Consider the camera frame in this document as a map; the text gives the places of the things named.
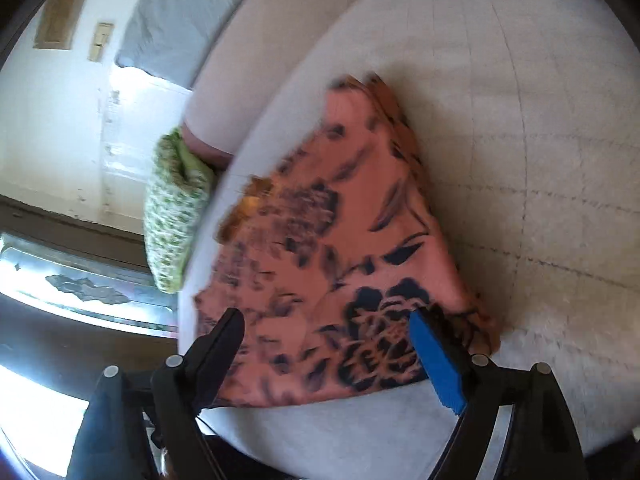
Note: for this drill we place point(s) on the grey pillow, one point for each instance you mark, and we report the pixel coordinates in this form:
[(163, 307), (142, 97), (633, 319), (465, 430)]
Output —
[(185, 20)]

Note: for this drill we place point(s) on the green white crocheted cushion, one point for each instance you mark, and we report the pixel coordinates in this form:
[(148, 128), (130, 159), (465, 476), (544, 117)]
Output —
[(170, 220)]

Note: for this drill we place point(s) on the beige wall light switch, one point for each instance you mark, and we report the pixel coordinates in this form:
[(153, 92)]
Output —
[(101, 42)]

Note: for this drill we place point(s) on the brown framed wall panel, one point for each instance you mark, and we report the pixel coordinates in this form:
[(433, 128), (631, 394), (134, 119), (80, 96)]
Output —
[(62, 15)]

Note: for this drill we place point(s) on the pink bolster cushion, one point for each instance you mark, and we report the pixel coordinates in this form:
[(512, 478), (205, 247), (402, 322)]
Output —
[(235, 85)]

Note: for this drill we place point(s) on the glass door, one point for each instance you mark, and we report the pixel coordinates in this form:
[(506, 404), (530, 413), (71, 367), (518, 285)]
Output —
[(75, 285)]

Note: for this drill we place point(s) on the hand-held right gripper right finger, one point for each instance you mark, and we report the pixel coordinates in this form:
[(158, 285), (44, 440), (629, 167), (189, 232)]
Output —
[(437, 360)]

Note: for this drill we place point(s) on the orange floral blouse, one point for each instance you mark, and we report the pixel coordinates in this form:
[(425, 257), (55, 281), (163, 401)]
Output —
[(350, 240)]

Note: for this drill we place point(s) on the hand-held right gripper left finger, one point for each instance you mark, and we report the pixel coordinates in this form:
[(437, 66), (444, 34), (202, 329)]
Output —
[(220, 345)]

